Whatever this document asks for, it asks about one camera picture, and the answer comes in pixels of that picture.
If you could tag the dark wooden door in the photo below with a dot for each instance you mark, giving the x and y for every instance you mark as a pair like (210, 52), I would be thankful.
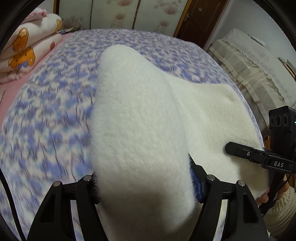
(198, 20)

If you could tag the black camera box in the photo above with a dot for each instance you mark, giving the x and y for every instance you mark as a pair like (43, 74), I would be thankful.
(282, 131)

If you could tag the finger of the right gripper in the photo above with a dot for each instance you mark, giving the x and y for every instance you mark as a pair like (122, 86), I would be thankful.
(251, 154)

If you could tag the knitted cream sleeve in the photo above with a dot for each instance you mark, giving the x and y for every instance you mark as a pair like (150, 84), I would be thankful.
(279, 217)

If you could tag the pink bed sheet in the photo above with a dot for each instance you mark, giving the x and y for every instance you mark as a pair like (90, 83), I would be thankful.
(12, 88)

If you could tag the pink bear print quilt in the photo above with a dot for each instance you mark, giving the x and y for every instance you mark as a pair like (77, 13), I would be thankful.
(35, 37)

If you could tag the person right hand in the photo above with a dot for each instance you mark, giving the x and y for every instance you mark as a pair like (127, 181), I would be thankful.
(262, 199)

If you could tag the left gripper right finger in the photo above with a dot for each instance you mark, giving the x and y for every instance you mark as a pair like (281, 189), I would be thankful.
(232, 201)

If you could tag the floral sliding wardrobe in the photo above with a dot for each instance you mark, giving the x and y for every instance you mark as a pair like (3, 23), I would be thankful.
(159, 16)

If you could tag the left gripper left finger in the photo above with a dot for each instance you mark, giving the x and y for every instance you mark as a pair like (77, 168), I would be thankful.
(62, 206)

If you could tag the blue cat print blanket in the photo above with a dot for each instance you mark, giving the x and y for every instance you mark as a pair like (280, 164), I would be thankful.
(45, 135)

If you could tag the cream fuzzy cardigan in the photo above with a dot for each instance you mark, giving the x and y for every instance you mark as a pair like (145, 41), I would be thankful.
(146, 127)

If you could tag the beige lace covered furniture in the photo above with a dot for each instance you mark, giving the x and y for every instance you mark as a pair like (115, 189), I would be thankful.
(260, 76)

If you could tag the black remote on bed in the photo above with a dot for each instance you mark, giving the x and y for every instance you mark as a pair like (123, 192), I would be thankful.
(69, 30)

